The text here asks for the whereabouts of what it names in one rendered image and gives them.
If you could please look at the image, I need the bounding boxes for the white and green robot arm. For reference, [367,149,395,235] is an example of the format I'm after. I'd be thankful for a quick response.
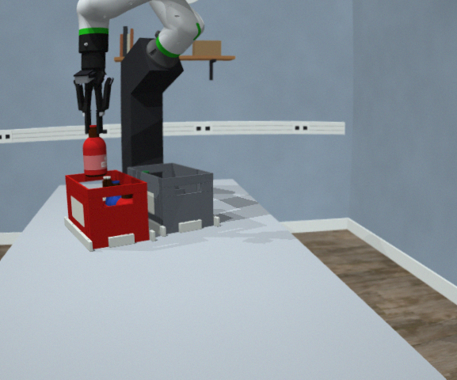
[74,0,204,84]

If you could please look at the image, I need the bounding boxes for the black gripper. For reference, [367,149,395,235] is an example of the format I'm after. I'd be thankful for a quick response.
[74,52,114,134]

